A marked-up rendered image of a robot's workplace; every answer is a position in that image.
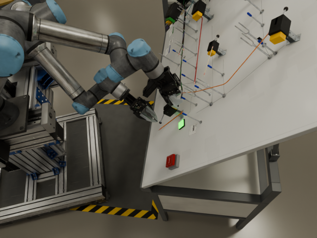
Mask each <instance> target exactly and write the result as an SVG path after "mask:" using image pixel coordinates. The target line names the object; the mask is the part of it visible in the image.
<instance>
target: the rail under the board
mask: <svg viewBox="0 0 317 238"><path fill-rule="evenodd" d="M165 39H166V33H165V38H164V43H163V49H162V54H163V51H164V45H165ZM160 62H161V63H162V56H161V61H160ZM156 95H157V88H156V92H155V98H154V104H153V110H154V107H155V101H156ZM151 125H152V122H150V129H149V135H148V141H147V147H146V153H145V158H144V164H143V170H142V178H141V184H140V189H141V191H143V192H152V187H153V186H151V187H147V188H142V181H143V175H144V169H145V163H146V157H147V150H148V145H149V138H150V131H151Z"/></svg>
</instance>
